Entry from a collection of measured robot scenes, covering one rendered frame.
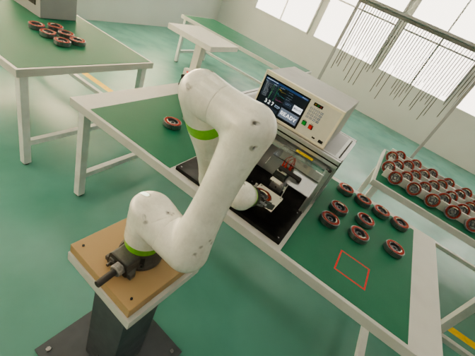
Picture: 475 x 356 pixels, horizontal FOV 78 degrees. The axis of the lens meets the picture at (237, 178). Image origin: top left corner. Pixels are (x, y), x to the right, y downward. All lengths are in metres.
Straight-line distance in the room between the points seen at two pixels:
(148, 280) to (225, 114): 0.61
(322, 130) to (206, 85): 0.87
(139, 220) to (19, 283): 1.18
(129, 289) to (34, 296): 0.98
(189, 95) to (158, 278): 0.61
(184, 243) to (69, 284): 1.22
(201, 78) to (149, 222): 0.42
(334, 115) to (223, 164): 0.87
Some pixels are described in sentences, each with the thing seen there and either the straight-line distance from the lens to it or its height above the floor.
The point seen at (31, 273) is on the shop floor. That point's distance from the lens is 2.01.
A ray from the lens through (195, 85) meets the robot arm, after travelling 0.74.
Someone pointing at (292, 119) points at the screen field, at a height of 1.17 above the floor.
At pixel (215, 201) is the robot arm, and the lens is 0.74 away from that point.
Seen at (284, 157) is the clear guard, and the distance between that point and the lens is 1.37.
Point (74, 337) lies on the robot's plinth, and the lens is 1.80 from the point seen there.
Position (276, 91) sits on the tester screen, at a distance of 1.54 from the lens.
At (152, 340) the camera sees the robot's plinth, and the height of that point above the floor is 0.02.
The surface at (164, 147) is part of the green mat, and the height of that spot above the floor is 0.75.
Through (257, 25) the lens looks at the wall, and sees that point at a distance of 8.60.
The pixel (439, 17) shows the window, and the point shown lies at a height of 2.26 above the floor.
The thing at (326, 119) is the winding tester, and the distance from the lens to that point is 1.48.
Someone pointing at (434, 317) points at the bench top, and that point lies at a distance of 1.75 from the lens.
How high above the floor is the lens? 1.66
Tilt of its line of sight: 33 degrees down
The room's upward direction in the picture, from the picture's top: 25 degrees clockwise
